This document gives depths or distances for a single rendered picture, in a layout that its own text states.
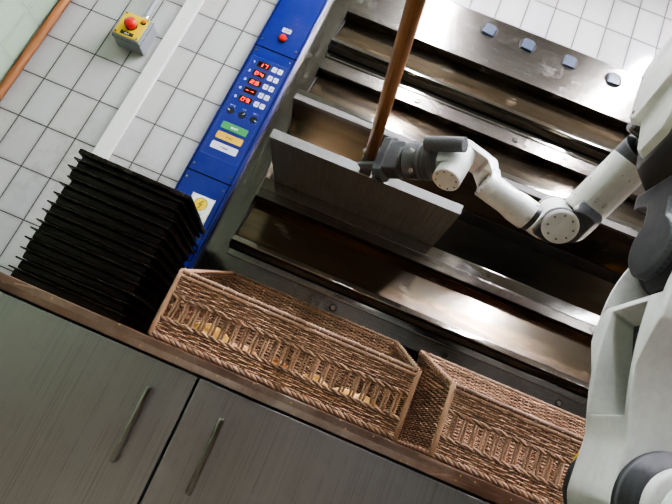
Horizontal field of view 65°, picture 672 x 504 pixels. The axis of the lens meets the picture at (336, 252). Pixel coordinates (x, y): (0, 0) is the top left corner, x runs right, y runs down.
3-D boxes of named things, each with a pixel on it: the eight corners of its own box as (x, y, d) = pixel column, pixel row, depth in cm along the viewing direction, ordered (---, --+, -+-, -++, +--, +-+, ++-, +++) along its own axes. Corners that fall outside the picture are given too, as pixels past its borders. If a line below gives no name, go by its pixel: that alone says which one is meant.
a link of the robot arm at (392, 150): (381, 190, 133) (423, 194, 126) (364, 168, 126) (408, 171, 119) (398, 149, 137) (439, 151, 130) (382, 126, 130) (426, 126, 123)
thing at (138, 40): (117, 46, 178) (131, 23, 181) (144, 57, 178) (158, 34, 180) (109, 31, 171) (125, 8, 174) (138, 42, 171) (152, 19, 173)
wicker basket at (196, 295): (187, 355, 152) (229, 270, 160) (367, 432, 150) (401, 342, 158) (140, 332, 106) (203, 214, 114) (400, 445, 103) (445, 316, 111)
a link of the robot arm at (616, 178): (564, 242, 127) (638, 170, 118) (574, 261, 115) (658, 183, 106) (527, 212, 127) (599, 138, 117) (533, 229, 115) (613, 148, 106)
